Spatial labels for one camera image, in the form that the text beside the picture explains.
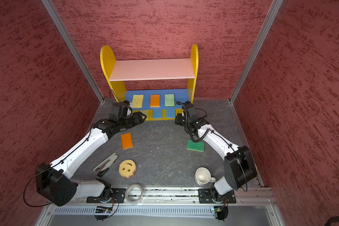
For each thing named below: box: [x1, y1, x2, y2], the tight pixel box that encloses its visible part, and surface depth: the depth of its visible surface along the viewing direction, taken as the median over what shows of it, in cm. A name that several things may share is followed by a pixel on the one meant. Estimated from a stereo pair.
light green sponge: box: [164, 93, 175, 107], surface depth 101 cm
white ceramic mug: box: [194, 167, 217, 186], surface depth 76 cm
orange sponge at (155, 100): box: [149, 94, 161, 108], surface depth 100 cm
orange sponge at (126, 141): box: [120, 132, 134, 150], surface depth 95 cm
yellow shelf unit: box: [99, 43, 200, 121], surface depth 87 cm
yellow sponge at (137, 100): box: [131, 94, 144, 108], surface depth 102 cm
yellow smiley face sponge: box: [118, 159, 137, 179], surface depth 83 cm
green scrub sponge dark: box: [186, 139, 205, 153], surface depth 94 cm
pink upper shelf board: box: [108, 58, 195, 82], surface depth 83 cm
